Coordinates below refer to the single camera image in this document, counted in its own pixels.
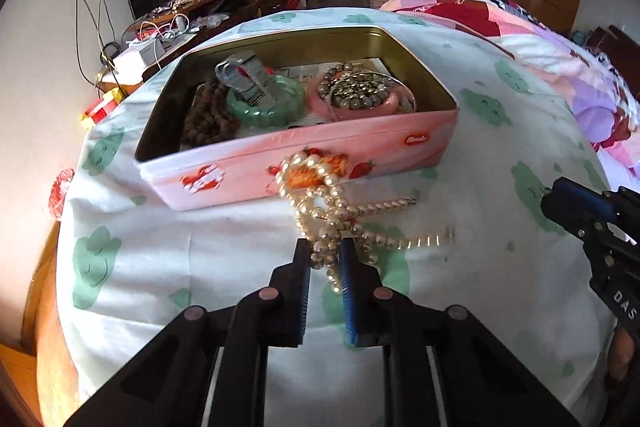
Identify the white sheet with green prints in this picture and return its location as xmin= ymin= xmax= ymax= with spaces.
xmin=55 ymin=7 xmax=626 ymax=427

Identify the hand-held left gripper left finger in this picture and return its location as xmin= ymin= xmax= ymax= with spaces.
xmin=64 ymin=238 xmax=313 ymax=427

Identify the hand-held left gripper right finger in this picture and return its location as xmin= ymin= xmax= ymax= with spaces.
xmin=337 ymin=237 xmax=581 ymax=427

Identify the trash bin with red bag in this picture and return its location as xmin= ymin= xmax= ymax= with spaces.
xmin=48 ymin=169 xmax=76 ymax=220

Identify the silver bead bracelet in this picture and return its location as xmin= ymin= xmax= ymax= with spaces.
xmin=316 ymin=63 xmax=401 ymax=112

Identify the wooden cabinet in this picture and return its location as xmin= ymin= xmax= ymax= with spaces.
xmin=95 ymin=0 xmax=301 ymax=98

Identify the green jade bangle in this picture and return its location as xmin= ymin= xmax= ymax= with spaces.
xmin=226 ymin=72 xmax=306 ymax=125

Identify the pink metal tin box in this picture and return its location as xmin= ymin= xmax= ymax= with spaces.
xmin=134 ymin=26 xmax=460 ymax=212

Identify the brown wooden bead bracelet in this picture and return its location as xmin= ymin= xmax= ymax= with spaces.
xmin=180 ymin=79 xmax=236 ymax=148

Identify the patchwork quilt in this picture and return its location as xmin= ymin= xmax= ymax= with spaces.
xmin=380 ymin=0 xmax=640 ymax=208

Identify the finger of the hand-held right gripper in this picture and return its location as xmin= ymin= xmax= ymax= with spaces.
xmin=540 ymin=189 xmax=601 ymax=241
xmin=552 ymin=177 xmax=614 ymax=221

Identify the white box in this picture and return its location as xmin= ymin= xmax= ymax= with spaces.
xmin=112 ymin=39 xmax=166 ymax=78

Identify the red and yellow bag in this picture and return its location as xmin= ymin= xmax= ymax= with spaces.
xmin=80 ymin=89 xmax=123 ymax=130

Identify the person's right hand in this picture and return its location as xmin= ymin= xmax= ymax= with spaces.
xmin=606 ymin=326 xmax=632 ymax=382

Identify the silver mesh band watch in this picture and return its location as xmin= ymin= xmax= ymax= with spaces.
xmin=215 ymin=51 xmax=281 ymax=112

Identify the black power cable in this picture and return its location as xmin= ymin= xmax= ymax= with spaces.
xmin=75 ymin=0 xmax=108 ymax=88
xmin=97 ymin=0 xmax=121 ymax=58

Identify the pearl necklace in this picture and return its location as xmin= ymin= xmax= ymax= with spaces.
xmin=274 ymin=149 xmax=418 ymax=295

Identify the pink bangle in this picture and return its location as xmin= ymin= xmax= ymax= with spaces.
xmin=306 ymin=72 xmax=416 ymax=122

